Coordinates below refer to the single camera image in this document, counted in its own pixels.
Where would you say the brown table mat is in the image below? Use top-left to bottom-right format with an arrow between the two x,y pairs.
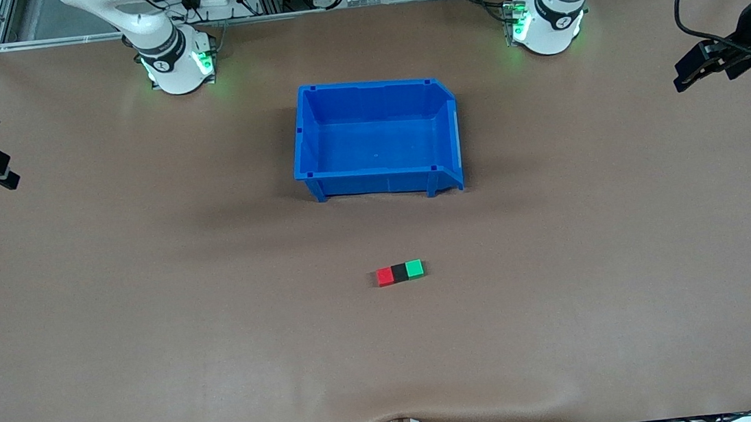
0,0 -> 751,422

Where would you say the silver table edge rail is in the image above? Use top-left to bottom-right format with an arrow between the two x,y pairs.
0,0 -> 537,52

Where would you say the blue plastic storage bin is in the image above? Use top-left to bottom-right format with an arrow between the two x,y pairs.
285,71 -> 467,211

